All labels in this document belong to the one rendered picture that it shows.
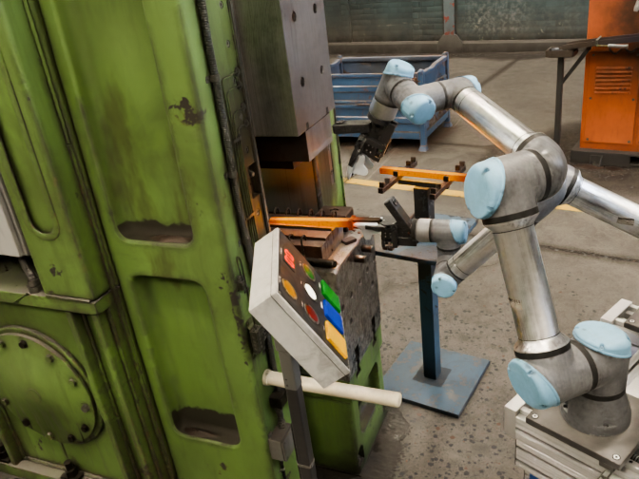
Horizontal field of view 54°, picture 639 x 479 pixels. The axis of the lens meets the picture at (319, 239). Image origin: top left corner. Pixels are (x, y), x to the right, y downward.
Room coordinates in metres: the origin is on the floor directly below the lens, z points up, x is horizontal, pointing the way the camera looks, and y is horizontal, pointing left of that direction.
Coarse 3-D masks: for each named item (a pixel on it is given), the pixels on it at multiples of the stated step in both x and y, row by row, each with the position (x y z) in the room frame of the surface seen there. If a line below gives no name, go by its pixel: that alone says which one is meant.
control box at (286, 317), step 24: (264, 240) 1.48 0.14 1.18; (288, 240) 1.50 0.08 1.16; (264, 264) 1.35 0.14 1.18; (288, 264) 1.36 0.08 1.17; (264, 288) 1.23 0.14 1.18; (312, 288) 1.38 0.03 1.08; (264, 312) 1.18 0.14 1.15; (288, 312) 1.18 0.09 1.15; (288, 336) 1.18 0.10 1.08; (312, 336) 1.18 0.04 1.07; (312, 360) 1.18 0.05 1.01; (336, 360) 1.18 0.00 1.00
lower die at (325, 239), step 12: (276, 216) 2.07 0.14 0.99; (288, 216) 2.05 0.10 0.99; (300, 216) 2.04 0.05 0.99; (312, 216) 2.03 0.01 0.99; (288, 228) 1.95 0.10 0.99; (300, 228) 1.94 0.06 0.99; (312, 228) 1.92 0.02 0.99; (324, 228) 1.90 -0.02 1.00; (336, 228) 1.93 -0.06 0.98; (312, 240) 1.85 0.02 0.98; (324, 240) 1.84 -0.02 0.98; (336, 240) 1.92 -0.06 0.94; (300, 252) 1.83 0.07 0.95; (312, 252) 1.81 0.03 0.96; (324, 252) 1.82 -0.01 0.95
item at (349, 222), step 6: (354, 216) 1.90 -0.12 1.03; (270, 222) 2.00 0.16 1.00; (276, 222) 1.99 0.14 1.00; (282, 222) 1.98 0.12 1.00; (288, 222) 1.97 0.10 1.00; (294, 222) 1.96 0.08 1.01; (300, 222) 1.95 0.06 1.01; (306, 222) 1.94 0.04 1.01; (312, 222) 1.93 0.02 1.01; (318, 222) 1.92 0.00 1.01; (324, 222) 1.91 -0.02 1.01; (330, 222) 1.90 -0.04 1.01; (336, 222) 1.89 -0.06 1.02; (342, 222) 1.88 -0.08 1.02; (348, 222) 1.86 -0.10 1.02; (354, 222) 1.87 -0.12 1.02; (378, 222) 1.84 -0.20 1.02
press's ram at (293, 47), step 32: (256, 0) 1.78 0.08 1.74; (288, 0) 1.80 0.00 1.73; (320, 0) 2.01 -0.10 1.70; (256, 32) 1.79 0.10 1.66; (288, 32) 1.78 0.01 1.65; (320, 32) 1.98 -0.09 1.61; (256, 64) 1.80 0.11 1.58; (288, 64) 1.76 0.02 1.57; (320, 64) 1.96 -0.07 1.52; (256, 96) 1.81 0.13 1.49; (288, 96) 1.76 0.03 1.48; (320, 96) 1.93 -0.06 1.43; (256, 128) 1.81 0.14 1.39; (288, 128) 1.77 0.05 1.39
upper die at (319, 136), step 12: (324, 120) 1.94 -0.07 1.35; (312, 132) 1.84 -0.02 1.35; (324, 132) 1.93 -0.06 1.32; (264, 144) 1.86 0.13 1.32; (276, 144) 1.84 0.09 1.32; (288, 144) 1.83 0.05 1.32; (300, 144) 1.81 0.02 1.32; (312, 144) 1.83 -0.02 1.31; (324, 144) 1.92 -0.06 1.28; (264, 156) 1.86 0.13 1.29; (276, 156) 1.85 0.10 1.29; (288, 156) 1.83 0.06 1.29; (300, 156) 1.81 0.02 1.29; (312, 156) 1.82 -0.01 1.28
